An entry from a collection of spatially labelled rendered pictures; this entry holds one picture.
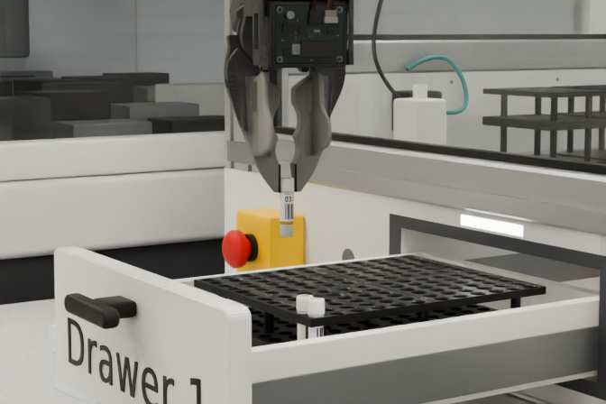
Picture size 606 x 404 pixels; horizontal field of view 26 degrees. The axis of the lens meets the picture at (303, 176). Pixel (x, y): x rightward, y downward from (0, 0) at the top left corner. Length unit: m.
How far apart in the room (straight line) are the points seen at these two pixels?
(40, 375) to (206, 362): 0.51
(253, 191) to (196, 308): 0.61
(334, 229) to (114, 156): 0.56
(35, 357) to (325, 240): 0.33
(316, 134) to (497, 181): 0.19
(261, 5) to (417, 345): 0.27
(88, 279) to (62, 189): 0.78
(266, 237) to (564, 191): 0.40
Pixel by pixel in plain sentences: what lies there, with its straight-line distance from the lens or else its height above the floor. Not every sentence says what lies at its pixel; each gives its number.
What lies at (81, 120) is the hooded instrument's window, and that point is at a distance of 1.82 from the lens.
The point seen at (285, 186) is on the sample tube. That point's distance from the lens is 1.01.
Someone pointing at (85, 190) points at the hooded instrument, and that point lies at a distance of 1.80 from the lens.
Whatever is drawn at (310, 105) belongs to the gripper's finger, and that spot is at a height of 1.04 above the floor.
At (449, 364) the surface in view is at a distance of 0.96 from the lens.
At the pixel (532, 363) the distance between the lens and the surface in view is 1.01.
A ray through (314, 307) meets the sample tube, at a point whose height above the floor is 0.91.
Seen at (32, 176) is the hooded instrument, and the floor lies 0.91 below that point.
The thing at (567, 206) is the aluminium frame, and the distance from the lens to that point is 1.06.
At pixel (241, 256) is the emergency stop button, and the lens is 1.36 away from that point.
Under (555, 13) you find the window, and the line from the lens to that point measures 1.09.
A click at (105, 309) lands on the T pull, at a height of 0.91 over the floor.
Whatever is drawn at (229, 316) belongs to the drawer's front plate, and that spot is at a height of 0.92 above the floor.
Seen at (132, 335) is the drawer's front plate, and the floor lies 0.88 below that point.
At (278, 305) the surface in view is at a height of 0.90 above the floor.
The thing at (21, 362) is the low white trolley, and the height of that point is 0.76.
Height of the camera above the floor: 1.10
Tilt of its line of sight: 6 degrees down
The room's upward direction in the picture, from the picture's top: straight up
